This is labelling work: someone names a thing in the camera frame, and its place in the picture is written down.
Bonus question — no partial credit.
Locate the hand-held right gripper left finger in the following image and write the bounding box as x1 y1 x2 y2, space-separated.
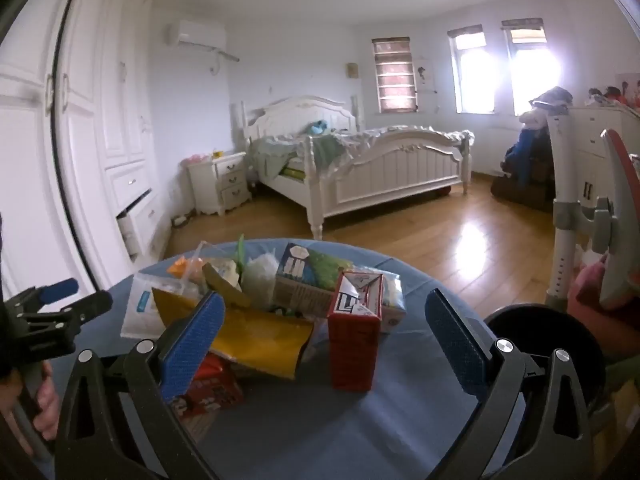
54 291 227 480

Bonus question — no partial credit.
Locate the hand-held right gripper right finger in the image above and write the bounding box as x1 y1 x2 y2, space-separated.
424 288 601 480

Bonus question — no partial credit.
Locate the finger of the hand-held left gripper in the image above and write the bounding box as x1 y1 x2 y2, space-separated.
30 289 114 332
2 278 80 318

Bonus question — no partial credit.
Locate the black trash bin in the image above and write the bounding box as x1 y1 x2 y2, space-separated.
482 302 607 413

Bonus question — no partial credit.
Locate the person's left hand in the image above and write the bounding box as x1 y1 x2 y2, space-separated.
0 362 61 441

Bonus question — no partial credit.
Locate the white packet with blue label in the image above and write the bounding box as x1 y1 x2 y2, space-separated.
120 274 201 340

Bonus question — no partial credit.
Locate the red snack packet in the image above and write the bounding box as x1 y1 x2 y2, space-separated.
172 352 245 418

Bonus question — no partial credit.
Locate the yellow snack bag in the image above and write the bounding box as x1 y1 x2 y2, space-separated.
151 287 315 381

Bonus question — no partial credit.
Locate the gold green snack bar wrapper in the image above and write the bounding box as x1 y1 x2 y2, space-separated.
201 260 253 308

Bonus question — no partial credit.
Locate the clear plastic wrapper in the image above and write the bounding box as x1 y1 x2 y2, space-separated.
380 272 407 333

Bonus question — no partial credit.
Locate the orange packet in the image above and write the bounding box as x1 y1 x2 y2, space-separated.
167 256 206 278

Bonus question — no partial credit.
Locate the crumpled white plastic bag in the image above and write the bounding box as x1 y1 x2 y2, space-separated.
242 252 278 306

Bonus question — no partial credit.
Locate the red carton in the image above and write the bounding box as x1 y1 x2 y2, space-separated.
327 271 383 392

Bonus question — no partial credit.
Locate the green and white milk carton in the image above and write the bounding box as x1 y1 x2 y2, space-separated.
274 242 357 320

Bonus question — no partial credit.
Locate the blue tablecloth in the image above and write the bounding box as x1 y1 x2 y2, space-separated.
42 237 501 480

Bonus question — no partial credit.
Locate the white nightstand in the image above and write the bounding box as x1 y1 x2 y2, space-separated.
187 151 253 217

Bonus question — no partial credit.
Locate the white bed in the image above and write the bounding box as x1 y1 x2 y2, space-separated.
242 96 475 241

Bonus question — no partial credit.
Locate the pile of clothes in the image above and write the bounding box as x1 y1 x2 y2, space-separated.
490 86 576 213

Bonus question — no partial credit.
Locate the rumpled bedding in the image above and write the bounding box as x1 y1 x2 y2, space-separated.
250 127 473 181

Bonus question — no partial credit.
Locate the white dresser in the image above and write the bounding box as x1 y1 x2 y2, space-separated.
570 105 640 211

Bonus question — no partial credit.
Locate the bright window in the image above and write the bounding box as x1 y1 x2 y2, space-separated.
447 24 501 115
501 17 561 117

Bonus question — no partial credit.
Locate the window with striped blind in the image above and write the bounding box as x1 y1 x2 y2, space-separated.
371 36 418 114

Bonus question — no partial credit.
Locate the white air conditioner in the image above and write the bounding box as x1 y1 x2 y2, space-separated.
166 20 240 63

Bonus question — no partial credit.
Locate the wall poster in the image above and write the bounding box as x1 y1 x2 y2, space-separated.
616 72 640 107

